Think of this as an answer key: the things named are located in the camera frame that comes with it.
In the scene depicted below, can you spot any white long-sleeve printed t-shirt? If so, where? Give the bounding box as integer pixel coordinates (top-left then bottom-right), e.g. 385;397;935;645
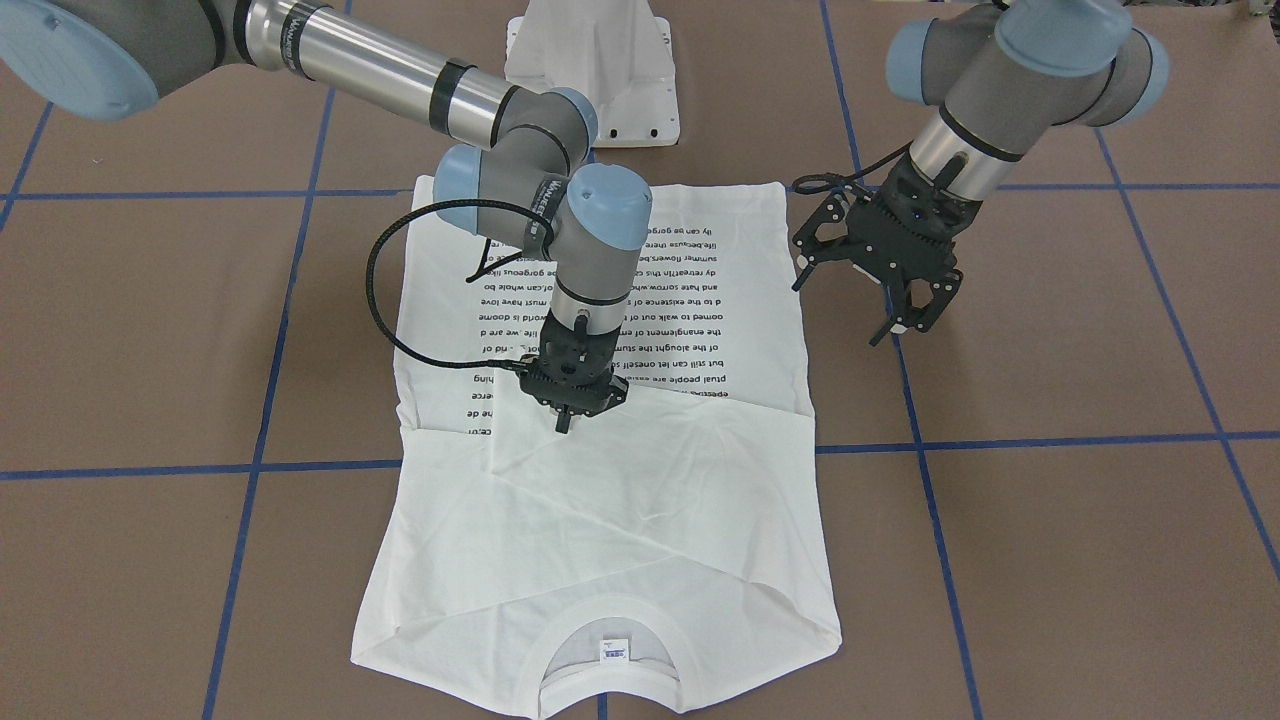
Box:
351;183;842;719

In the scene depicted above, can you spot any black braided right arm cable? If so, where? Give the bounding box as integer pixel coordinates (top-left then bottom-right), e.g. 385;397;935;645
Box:
364;199;557;372

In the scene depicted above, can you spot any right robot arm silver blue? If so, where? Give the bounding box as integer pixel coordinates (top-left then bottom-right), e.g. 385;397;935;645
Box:
1;1;653;433

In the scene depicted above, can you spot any brown paper table mat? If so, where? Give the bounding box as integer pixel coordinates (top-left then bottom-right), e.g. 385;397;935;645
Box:
1;3;1279;719

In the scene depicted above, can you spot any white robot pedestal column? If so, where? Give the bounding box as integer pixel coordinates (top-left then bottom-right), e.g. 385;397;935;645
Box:
506;1;681;149

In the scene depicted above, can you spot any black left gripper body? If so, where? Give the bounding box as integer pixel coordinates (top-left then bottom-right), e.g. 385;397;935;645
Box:
847;154;975;301

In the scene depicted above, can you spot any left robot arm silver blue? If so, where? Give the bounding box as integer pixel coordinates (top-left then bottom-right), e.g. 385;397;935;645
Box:
846;1;1171;334

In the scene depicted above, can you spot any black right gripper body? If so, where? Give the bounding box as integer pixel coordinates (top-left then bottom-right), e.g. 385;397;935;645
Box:
520;314;628;416

